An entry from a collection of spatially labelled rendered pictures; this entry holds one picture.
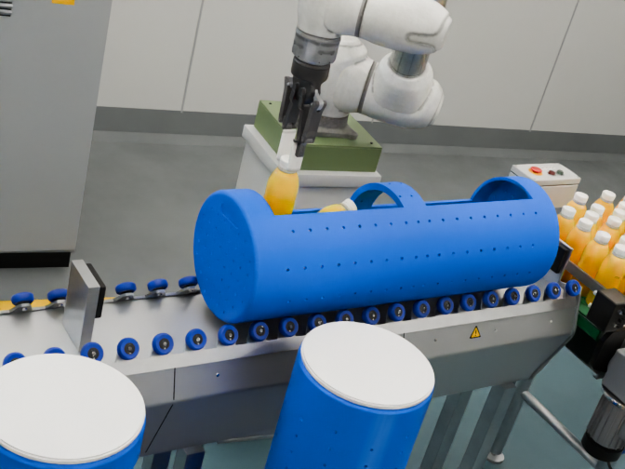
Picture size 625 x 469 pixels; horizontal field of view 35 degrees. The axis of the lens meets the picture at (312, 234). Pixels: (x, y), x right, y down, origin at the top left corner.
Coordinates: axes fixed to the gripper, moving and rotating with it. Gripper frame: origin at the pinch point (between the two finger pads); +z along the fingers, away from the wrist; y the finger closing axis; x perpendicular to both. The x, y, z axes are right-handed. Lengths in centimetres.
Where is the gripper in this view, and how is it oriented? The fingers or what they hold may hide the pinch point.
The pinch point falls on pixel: (291, 150)
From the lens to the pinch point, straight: 207.6
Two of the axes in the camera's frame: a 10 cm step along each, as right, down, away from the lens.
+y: 4.9, 5.1, -7.0
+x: 8.4, -0.8, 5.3
